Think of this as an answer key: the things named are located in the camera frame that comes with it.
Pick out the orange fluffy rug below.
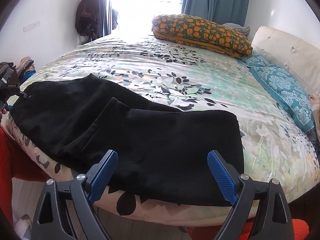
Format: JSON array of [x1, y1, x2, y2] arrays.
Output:
[[0, 128, 49, 225]]

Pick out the checkered grey pillow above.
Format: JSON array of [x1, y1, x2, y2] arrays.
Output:
[[223, 23, 251, 36]]

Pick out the pile of clothes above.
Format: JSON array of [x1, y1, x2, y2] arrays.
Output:
[[16, 56, 36, 84]]

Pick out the blue curtain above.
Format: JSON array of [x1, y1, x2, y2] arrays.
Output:
[[181, 0, 249, 26]]

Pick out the cream padded headboard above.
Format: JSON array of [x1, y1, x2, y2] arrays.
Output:
[[252, 26, 320, 96]]

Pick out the white wall switch panel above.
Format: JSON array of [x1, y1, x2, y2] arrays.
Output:
[[23, 21, 41, 32]]

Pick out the teal damask pillow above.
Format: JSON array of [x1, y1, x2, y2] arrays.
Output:
[[250, 64, 315, 132]]

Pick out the floral leaf bedspread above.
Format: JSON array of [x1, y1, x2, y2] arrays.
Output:
[[2, 36, 319, 226]]

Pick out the black pants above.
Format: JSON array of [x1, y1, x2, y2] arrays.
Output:
[[10, 75, 244, 206]]

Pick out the orange floral folded quilt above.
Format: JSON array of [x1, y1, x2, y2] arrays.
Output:
[[152, 14, 253, 59]]

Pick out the person's left hand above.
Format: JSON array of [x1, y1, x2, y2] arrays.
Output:
[[0, 109, 7, 122]]

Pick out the dark hanging jackets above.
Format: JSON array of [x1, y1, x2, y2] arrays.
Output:
[[75, 0, 100, 44]]

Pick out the beige patterned cloth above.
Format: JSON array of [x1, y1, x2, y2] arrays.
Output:
[[308, 94, 320, 140]]

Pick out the white patterned slipper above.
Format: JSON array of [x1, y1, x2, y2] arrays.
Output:
[[14, 214, 32, 240]]

